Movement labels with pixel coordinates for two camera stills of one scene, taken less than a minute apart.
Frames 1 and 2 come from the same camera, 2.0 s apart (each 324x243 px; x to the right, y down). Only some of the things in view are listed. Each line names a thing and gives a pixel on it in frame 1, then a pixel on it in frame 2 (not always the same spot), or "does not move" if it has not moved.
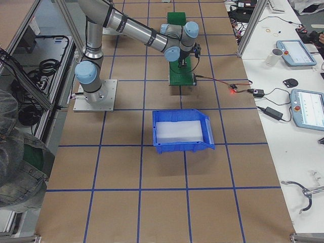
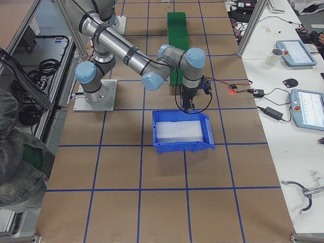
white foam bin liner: x=178 y=131 does not move
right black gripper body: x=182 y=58 → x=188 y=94
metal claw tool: x=307 y=193 does not move
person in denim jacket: x=26 y=162 does not move
